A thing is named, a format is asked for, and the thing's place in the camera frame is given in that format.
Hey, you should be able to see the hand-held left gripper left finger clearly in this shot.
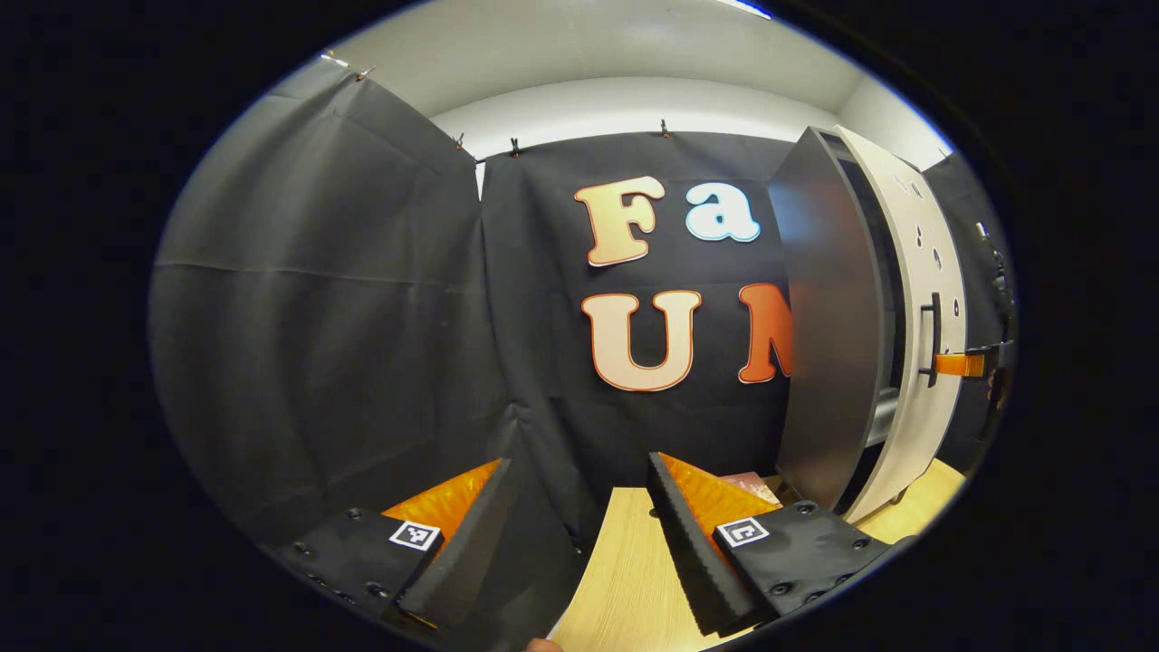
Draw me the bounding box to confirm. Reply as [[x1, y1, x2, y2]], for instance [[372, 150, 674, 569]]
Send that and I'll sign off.
[[263, 457, 517, 635]]

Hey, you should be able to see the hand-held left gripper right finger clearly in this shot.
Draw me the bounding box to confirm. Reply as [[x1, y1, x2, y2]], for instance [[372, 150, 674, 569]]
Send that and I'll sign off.
[[647, 451, 917, 639]]

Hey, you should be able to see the white cabinet door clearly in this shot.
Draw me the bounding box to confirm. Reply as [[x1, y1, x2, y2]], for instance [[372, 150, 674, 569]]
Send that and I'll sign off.
[[835, 125, 968, 526]]

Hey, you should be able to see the grey cabinet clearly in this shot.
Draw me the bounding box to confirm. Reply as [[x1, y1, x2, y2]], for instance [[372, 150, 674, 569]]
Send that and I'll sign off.
[[768, 125, 911, 517]]

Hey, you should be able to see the stack of books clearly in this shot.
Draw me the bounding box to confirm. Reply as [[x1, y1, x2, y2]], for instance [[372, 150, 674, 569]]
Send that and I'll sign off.
[[720, 471, 781, 506]]

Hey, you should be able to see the black backdrop cloth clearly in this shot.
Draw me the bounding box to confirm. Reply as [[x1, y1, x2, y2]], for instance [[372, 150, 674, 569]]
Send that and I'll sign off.
[[149, 63, 1015, 648]]

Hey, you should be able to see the row of cloth clips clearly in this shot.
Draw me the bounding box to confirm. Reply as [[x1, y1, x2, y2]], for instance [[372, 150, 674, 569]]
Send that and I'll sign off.
[[353, 63, 675, 159]]

